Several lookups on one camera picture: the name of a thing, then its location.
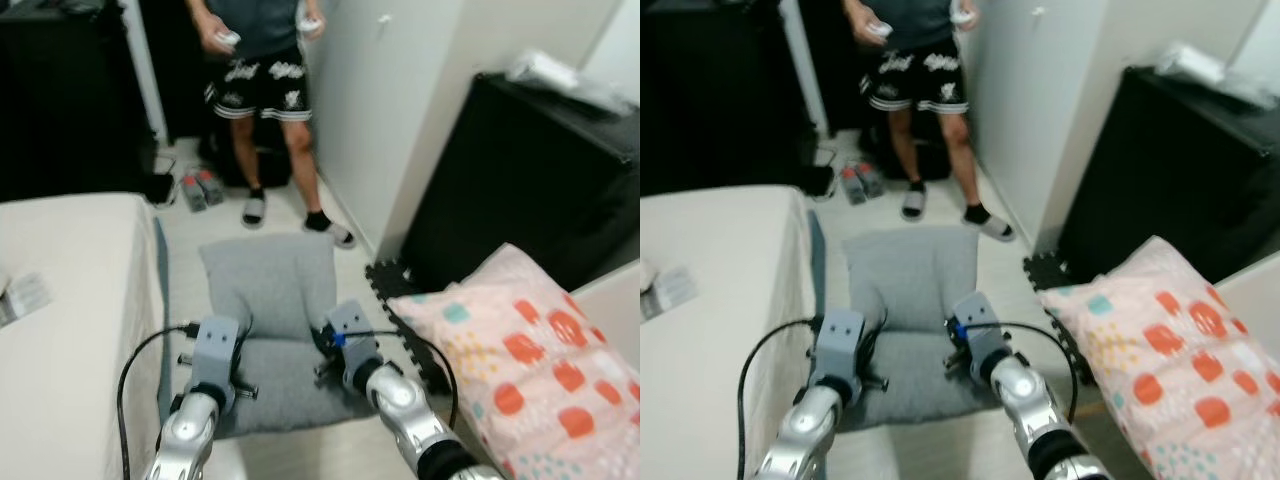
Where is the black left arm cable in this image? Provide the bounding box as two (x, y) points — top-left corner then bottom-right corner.
(737, 315), (821, 480)
(116, 321), (199, 480)

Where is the grey fabric cushion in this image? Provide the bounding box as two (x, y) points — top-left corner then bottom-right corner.
(842, 224), (1013, 433)
(197, 232), (383, 439)

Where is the black foam floor mat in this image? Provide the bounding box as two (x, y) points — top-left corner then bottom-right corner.
(364, 259), (453, 403)
(1022, 251), (1093, 389)

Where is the grey paper booklet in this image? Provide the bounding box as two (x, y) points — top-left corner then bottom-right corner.
(0, 270), (53, 328)
(640, 262), (699, 322)

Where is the black equipment case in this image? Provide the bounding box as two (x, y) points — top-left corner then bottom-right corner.
(1056, 65), (1280, 288)
(398, 72), (641, 298)

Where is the pink patterned pillow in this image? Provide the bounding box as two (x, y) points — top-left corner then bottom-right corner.
(1040, 235), (1280, 480)
(387, 242), (641, 480)

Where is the clear plastic bag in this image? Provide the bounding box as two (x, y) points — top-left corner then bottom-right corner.
(1153, 42), (1253, 93)
(503, 49), (603, 98)

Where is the dark wardrobe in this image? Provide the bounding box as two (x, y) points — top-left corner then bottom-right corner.
(0, 0), (159, 203)
(640, 0), (816, 198)

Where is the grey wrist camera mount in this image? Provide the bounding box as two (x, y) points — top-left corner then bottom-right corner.
(814, 308), (867, 391)
(190, 317), (242, 393)
(327, 300), (380, 367)
(950, 292), (1007, 361)

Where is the person in patterned black shorts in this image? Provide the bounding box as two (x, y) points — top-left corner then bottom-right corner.
(842, 0), (1017, 244)
(184, 0), (357, 250)

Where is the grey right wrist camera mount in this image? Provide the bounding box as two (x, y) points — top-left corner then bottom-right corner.
(327, 300), (380, 367)
(950, 292), (1007, 361)

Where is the black bag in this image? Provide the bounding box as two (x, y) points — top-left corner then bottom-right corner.
(198, 135), (297, 189)

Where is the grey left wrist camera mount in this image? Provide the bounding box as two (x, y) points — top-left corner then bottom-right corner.
(190, 317), (242, 393)
(814, 308), (867, 391)

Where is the white bed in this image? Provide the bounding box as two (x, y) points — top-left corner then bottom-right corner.
(640, 185), (818, 480)
(0, 192), (168, 480)

